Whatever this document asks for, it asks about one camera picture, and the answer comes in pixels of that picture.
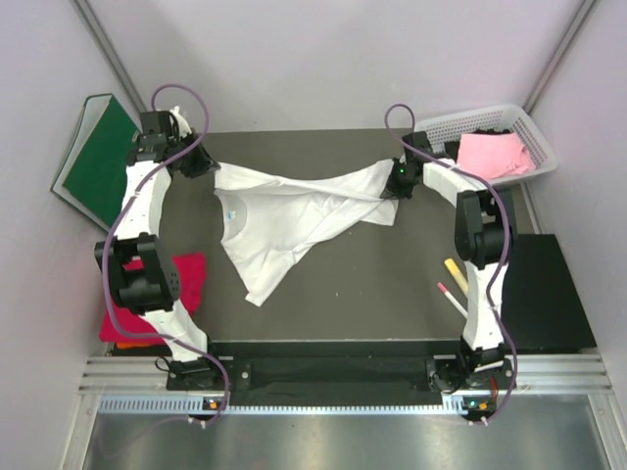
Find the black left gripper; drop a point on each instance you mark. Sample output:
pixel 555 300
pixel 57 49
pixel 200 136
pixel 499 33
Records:
pixel 204 164

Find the pink t shirt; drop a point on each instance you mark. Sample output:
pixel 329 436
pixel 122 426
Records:
pixel 493 157

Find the aluminium frame rail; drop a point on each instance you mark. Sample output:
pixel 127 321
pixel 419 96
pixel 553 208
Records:
pixel 536 373

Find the white plastic laundry basket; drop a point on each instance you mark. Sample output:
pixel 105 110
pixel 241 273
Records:
pixel 439 130

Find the yellow marker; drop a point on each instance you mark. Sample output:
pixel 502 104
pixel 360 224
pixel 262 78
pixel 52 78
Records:
pixel 457 275

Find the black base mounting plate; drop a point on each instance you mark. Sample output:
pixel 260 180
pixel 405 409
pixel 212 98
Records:
pixel 440 356

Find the black t shirt in basket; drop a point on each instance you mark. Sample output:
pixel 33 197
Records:
pixel 452 147

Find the black flat box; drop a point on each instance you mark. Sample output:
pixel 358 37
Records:
pixel 541 310

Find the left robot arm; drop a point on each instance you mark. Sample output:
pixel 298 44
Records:
pixel 142 276

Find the pink white pen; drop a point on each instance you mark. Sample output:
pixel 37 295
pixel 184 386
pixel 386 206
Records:
pixel 451 298

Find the white t shirt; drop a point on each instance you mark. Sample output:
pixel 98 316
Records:
pixel 270 222

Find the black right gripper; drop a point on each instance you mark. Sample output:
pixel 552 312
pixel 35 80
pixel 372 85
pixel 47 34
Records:
pixel 392 189

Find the orange cloth under red shirt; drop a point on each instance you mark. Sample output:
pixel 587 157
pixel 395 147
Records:
pixel 131 346

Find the green ring binder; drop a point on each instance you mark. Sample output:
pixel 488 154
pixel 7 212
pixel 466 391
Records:
pixel 91 177

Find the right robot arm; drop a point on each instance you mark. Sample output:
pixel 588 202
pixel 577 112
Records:
pixel 484 231

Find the red folded t shirt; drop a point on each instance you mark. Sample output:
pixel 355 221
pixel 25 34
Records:
pixel 192 272

